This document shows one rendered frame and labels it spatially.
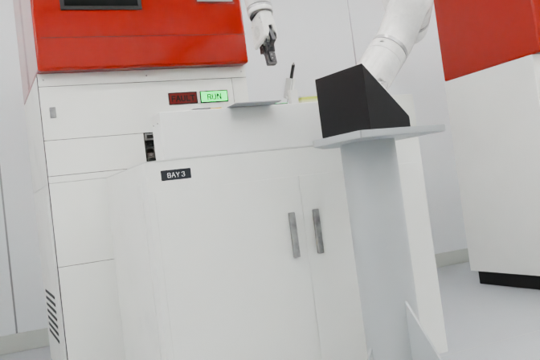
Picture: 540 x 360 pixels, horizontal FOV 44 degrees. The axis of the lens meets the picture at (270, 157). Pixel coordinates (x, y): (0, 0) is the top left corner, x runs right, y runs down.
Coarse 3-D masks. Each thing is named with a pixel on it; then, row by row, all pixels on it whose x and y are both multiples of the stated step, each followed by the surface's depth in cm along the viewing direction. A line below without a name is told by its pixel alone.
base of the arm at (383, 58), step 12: (372, 48) 198; (384, 48) 197; (396, 48) 198; (360, 60) 198; (372, 60) 195; (384, 60) 195; (396, 60) 197; (372, 72) 192; (384, 72) 194; (396, 72) 198; (384, 84) 191
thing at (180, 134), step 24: (168, 120) 194; (192, 120) 197; (216, 120) 200; (240, 120) 204; (264, 120) 207; (288, 120) 210; (312, 120) 214; (168, 144) 194; (192, 144) 197; (216, 144) 200; (240, 144) 203; (264, 144) 206; (288, 144) 209; (312, 144) 213
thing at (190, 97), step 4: (188, 92) 263; (192, 92) 264; (172, 96) 260; (176, 96) 261; (180, 96) 262; (184, 96) 262; (188, 96) 263; (192, 96) 264; (172, 100) 260; (176, 100) 261; (180, 100) 262; (184, 100) 262; (188, 100) 263; (192, 100) 264; (196, 100) 264
